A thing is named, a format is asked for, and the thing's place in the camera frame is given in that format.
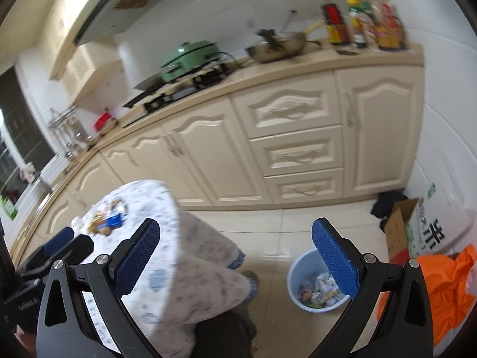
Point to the black induction cooker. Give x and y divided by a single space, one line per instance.
149 82

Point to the yellow cap sauce bottle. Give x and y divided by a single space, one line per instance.
357 26

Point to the person's grey shoe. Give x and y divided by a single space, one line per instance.
250 279

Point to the printed cardboard box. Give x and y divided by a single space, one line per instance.
436 231

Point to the black bag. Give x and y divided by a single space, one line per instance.
389 203

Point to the cream upper cabinet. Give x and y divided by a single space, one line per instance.
63 18

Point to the round table, floral cloth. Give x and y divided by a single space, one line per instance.
201 238

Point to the green dish soap bottle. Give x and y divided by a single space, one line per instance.
9 207

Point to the red plastic container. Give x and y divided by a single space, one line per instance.
103 121

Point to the beige kitchen countertop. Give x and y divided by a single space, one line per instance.
261 76

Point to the orange plastic bag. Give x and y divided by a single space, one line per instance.
439 291

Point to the green electric hot pot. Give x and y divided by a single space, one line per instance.
186 59

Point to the cream lattice wall cabinet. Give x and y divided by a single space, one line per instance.
82 69

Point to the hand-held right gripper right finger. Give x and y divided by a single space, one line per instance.
335 257

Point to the grey range hood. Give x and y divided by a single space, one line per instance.
130 15

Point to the small black clip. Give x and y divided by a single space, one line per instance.
346 51

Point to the pile of colourful wrappers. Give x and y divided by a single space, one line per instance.
320 291

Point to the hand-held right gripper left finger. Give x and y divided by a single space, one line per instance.
138 257

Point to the person's dark trouser leg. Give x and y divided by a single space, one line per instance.
223 333

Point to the light blue plastic bin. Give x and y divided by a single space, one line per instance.
298 272

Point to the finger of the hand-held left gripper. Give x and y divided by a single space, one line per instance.
76 247
59 238

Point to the black glass gas hob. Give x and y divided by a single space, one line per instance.
175 95

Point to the pink label sauce bottle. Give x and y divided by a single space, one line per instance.
370 22

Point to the cream lower kitchen cabinets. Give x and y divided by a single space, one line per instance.
298 149

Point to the wall utensil rack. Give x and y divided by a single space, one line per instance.
63 115

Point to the dark kitchen window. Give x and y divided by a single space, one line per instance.
22 126

